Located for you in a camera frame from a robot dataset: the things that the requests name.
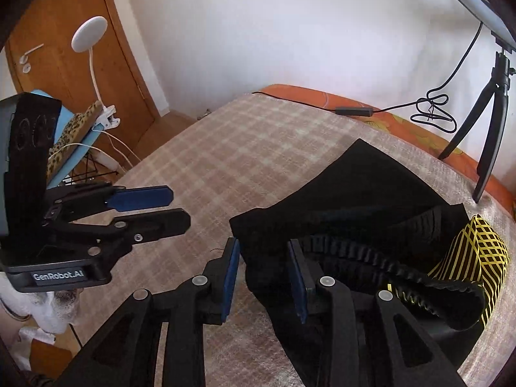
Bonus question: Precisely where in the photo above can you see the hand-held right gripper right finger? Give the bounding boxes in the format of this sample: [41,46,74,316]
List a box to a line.
[287,239,470,387]

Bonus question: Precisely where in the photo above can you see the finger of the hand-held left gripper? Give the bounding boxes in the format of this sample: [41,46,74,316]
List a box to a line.
[45,184,174,223]
[60,208,192,267]

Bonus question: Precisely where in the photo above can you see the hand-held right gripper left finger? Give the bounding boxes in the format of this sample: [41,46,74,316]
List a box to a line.
[52,237,241,387]

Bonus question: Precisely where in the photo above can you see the black pants with yellow pattern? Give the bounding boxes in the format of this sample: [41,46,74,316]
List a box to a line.
[229,138,510,387]

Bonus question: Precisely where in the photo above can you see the white power strip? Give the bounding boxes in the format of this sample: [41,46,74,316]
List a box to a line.
[89,148,122,175]

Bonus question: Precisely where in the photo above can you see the light blue chair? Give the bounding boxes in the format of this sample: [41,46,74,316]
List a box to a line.
[30,89,118,191]

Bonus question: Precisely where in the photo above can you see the leopard print cloth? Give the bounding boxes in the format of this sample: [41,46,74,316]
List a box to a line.
[46,102,103,181]

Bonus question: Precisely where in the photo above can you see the beige checked blanket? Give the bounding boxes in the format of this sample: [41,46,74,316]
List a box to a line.
[72,92,516,387]

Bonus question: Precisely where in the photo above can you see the wooden door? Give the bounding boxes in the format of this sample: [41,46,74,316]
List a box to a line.
[4,0,163,130]

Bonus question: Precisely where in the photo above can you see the white plastic bag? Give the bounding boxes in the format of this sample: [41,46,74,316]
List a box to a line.
[0,274,82,372]

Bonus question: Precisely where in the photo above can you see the white clip lamp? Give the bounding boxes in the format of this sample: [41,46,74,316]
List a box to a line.
[71,15,122,130]

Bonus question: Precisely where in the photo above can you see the black tripod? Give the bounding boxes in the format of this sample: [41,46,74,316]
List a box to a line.
[437,36,516,204]

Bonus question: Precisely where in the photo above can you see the flat light panel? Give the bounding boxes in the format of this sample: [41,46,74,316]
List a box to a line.
[427,0,516,54]

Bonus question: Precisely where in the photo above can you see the white cable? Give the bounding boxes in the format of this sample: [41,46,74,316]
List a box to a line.
[94,129,136,170]

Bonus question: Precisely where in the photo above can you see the silver door handle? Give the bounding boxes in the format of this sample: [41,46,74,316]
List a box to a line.
[18,44,45,64]

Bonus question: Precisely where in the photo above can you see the black cable with inline switch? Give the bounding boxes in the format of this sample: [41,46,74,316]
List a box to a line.
[252,22,484,134]

